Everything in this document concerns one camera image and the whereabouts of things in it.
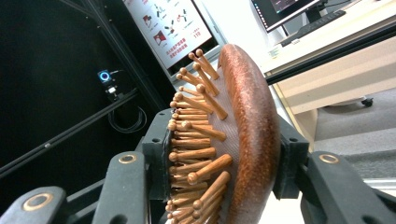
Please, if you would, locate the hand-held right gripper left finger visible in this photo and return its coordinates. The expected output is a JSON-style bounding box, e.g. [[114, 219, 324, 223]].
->
[[142, 107, 174, 202]]

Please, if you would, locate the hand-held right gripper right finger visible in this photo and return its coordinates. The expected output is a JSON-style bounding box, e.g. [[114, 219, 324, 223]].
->
[[273, 114, 310, 201]]

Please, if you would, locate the wooden hairbrush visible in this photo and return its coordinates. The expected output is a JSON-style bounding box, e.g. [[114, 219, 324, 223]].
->
[[164, 43, 281, 224]]

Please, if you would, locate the black keyboard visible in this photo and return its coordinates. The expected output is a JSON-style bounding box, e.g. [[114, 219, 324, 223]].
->
[[279, 9, 347, 48]]

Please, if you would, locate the screen with pictures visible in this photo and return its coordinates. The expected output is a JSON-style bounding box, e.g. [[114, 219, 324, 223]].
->
[[122, 0, 227, 78]]

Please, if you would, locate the computer monitor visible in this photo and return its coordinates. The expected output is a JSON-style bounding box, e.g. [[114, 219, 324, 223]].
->
[[250, 0, 328, 34]]

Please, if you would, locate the black curtain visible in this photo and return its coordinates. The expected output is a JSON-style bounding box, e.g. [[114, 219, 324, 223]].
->
[[0, 0, 176, 213]]

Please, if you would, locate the black cable loop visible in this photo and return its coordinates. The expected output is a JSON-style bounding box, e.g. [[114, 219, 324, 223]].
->
[[106, 105, 148, 134]]

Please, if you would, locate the small camera with blue ring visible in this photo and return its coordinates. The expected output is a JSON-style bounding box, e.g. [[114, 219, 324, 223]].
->
[[96, 68, 120, 102]]

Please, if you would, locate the black metal frame bar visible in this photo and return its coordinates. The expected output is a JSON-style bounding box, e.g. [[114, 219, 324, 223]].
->
[[0, 88, 139, 180], [59, 0, 169, 111]]

